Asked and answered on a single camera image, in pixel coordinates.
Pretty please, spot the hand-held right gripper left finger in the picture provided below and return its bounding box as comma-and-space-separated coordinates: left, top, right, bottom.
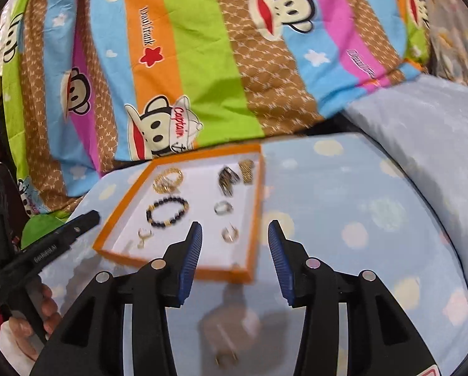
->
30, 221, 204, 376

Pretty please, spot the person's left hand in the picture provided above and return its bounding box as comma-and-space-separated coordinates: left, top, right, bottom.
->
0, 281, 63, 366

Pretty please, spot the floral cloth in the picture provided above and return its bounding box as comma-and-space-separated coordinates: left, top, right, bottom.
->
409, 0, 468, 91

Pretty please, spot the light blue pillow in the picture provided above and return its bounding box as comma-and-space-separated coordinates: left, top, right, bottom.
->
341, 74, 468, 324

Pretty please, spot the silver clasp charm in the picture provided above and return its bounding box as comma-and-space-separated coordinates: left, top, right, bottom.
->
137, 227, 155, 250

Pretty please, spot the green cushion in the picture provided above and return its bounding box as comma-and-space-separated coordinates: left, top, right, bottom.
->
20, 211, 75, 248

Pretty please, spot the gold bangle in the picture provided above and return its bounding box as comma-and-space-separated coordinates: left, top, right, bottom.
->
153, 168, 184, 194

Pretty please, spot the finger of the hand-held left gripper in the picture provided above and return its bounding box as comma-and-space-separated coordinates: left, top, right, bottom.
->
20, 210, 102, 258

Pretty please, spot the silver watch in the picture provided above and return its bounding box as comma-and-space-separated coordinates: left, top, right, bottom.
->
217, 164, 241, 197

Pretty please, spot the gold watch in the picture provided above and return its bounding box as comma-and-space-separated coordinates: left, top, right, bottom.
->
239, 159, 255, 185

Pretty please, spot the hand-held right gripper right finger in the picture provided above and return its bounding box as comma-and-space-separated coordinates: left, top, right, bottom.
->
267, 219, 440, 376

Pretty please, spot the blue planet print blanket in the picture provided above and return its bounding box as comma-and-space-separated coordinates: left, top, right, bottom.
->
34, 131, 468, 376

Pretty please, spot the orange shallow box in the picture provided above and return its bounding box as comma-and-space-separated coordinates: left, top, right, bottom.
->
92, 144, 266, 285

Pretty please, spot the striped cartoon printed blanket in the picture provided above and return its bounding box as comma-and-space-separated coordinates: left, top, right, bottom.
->
0, 0, 431, 213

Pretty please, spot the black bead bracelet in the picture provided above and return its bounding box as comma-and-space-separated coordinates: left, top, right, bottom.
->
145, 196, 190, 228

